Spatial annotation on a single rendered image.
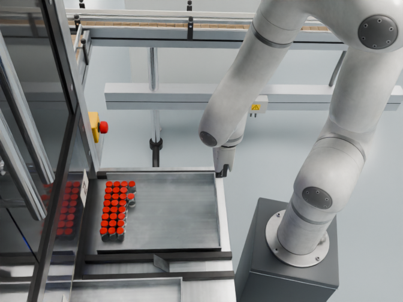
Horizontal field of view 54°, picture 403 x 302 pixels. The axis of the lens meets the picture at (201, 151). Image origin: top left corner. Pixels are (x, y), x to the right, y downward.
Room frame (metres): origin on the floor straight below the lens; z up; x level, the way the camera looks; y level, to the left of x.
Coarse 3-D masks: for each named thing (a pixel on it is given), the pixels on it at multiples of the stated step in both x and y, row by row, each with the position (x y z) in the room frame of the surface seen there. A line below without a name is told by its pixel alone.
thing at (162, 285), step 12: (72, 288) 0.37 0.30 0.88; (84, 288) 0.37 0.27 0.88; (96, 288) 0.38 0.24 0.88; (108, 288) 0.38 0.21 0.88; (120, 288) 0.38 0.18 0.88; (132, 288) 0.39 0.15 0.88; (144, 288) 0.39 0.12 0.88; (156, 288) 0.39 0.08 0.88; (168, 288) 0.39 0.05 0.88; (180, 288) 0.40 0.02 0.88; (72, 300) 0.34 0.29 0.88; (84, 300) 0.34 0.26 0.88; (96, 300) 0.35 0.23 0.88; (108, 300) 0.35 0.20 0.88; (120, 300) 0.35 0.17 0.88; (132, 300) 0.35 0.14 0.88; (144, 300) 0.36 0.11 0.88; (156, 300) 0.36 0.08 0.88; (168, 300) 0.36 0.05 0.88; (180, 300) 0.37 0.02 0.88
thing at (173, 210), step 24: (144, 192) 0.69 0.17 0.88; (168, 192) 0.70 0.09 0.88; (192, 192) 0.70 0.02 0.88; (216, 192) 0.69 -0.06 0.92; (144, 216) 0.60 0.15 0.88; (168, 216) 0.61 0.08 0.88; (192, 216) 0.62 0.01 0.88; (216, 216) 0.62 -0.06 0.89; (144, 240) 0.53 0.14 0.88; (168, 240) 0.53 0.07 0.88; (192, 240) 0.54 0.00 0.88; (216, 240) 0.55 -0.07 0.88
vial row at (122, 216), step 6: (126, 186) 0.67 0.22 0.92; (126, 192) 0.65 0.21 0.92; (120, 198) 0.63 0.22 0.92; (126, 198) 0.63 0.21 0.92; (120, 204) 0.61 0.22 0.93; (126, 204) 0.62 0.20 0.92; (120, 210) 0.59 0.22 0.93; (126, 210) 0.61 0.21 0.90; (120, 216) 0.57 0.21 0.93; (126, 216) 0.59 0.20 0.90; (120, 222) 0.55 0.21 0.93; (126, 222) 0.57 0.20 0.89; (120, 228) 0.53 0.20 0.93; (120, 234) 0.52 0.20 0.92; (120, 240) 0.51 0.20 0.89
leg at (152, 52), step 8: (152, 48) 1.53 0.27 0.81; (152, 56) 1.53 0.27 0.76; (152, 64) 1.53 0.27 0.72; (152, 72) 1.53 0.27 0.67; (152, 80) 1.53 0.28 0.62; (152, 88) 1.53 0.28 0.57; (152, 112) 1.53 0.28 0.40; (152, 120) 1.53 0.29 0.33; (152, 128) 1.54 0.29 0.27; (152, 136) 1.54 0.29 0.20
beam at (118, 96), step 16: (112, 96) 1.49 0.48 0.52; (128, 96) 1.50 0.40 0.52; (144, 96) 1.51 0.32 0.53; (160, 96) 1.52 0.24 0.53; (176, 96) 1.53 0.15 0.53; (192, 96) 1.54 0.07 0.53; (208, 96) 1.55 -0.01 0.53; (272, 96) 1.60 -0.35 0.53; (288, 96) 1.61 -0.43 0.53; (304, 96) 1.62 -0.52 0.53; (320, 96) 1.63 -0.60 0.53; (400, 96) 1.68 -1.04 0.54
